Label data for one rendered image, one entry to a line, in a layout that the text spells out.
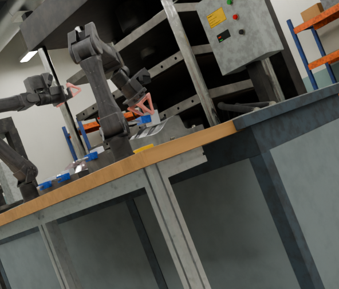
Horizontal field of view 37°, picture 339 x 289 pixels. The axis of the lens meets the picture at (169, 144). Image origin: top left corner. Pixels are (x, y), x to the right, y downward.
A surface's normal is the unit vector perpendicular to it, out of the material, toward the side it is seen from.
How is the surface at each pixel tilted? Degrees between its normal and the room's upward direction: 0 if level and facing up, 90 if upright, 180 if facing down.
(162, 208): 90
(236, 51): 90
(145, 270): 90
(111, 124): 88
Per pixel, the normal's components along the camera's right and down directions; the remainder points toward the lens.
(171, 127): 0.66, -0.29
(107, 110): -0.21, 0.00
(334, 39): -0.71, 0.25
